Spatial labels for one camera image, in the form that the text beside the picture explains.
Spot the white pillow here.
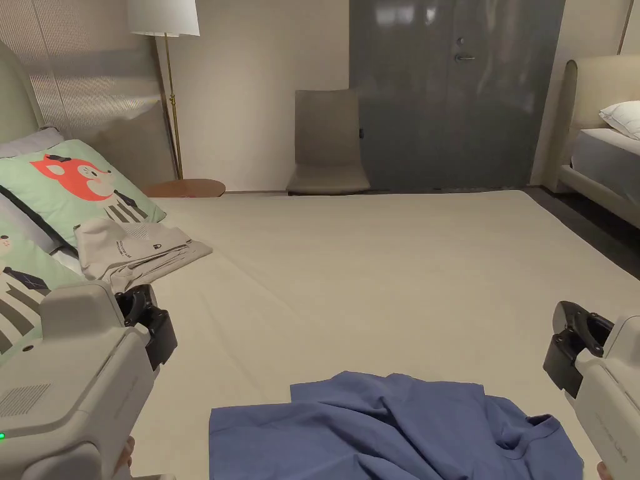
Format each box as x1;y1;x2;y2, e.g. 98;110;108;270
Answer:
598;100;640;142

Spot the bed with grey sheet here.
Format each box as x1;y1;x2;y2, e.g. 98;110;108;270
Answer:
556;127;640;230

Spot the grey double door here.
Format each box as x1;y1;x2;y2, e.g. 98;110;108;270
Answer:
348;0;558;194

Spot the floor lamp with white shade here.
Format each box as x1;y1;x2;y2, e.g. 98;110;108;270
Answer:
127;0;201;182

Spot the blue shirt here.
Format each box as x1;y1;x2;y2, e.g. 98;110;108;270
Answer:
209;371;586;480

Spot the person's left hand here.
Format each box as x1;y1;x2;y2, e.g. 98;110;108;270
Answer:
119;434;137;480

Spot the cream padded headboard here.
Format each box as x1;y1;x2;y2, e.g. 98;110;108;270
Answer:
542;54;640;195

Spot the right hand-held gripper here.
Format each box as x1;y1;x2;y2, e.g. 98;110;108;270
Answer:
543;300;640;480

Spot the grey-brown chair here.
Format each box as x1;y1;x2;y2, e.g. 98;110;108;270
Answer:
285;89;371;197

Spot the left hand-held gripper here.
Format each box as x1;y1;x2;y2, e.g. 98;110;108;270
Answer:
0;279;178;480

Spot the padded beige headboard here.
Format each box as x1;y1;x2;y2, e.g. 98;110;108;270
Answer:
0;39;42;147

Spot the grey pillow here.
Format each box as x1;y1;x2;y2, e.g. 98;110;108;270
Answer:
0;127;66;160

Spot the bed with beige sheet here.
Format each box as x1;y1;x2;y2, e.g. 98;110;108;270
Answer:
0;187;640;480

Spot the green fox print pillow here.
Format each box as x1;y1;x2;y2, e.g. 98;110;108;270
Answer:
0;139;167;251

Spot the green cartoon animal pillow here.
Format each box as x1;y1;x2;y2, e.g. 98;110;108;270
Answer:
0;192;98;357

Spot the folded beige cloth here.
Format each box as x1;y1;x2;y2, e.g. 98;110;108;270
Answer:
74;217;213;293

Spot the round wooden side table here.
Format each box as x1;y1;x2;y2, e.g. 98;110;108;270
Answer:
142;178;227;199

